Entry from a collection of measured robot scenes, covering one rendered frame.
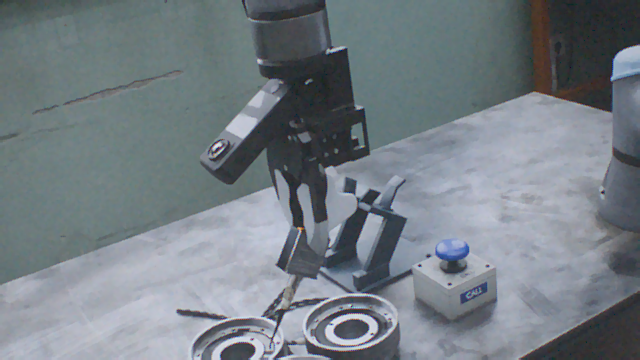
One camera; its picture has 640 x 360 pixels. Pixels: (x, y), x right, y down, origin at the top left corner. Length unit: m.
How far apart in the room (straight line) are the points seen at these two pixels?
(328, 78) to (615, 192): 0.47
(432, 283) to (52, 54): 1.62
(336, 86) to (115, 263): 0.52
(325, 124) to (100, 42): 1.63
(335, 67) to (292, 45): 0.07
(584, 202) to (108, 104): 1.58
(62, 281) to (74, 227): 1.29
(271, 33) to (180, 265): 0.49
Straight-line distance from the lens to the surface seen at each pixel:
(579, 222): 1.09
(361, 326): 0.86
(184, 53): 2.40
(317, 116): 0.75
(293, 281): 0.81
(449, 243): 0.89
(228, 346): 0.86
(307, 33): 0.71
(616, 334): 1.30
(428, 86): 2.89
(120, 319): 1.01
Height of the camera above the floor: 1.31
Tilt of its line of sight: 24 degrees down
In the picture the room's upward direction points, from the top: 9 degrees counter-clockwise
